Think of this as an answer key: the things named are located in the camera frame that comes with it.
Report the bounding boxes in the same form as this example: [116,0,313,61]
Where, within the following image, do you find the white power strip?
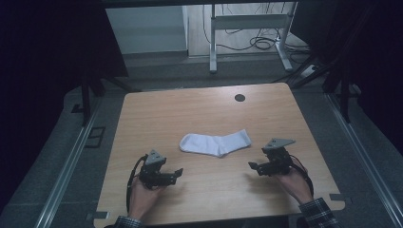
[298,64,318,79]

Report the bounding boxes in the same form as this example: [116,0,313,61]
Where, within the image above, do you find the person's left hand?
[127,176,167,221]

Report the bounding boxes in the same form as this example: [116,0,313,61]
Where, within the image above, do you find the dark curtain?
[289,0,403,156]
[0,0,129,217]

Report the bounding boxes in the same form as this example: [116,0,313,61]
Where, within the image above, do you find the red-black right gripper cable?
[288,154,316,198]

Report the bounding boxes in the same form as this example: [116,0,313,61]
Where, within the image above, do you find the aluminium floor rail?
[326,92,403,228]
[33,100,103,228]

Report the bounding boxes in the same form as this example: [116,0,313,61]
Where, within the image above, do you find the white sock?
[181,148,236,159]
[179,128,253,159]

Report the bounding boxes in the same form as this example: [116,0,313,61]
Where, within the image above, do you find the black floor cables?
[202,3,312,65]

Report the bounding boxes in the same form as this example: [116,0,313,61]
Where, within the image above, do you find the person's right hand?
[275,166,314,206]

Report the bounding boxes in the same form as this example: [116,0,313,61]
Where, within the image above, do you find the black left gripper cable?
[125,154,150,214]

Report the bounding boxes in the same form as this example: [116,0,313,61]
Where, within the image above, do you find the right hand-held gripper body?
[261,137,297,178]

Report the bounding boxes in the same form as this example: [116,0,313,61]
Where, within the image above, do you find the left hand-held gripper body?
[138,148,178,190]

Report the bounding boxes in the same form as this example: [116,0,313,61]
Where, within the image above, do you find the white metal desk frame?
[208,1,299,75]

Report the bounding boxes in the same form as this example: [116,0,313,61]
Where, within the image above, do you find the black metal stand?
[80,71,143,128]
[284,51,354,124]

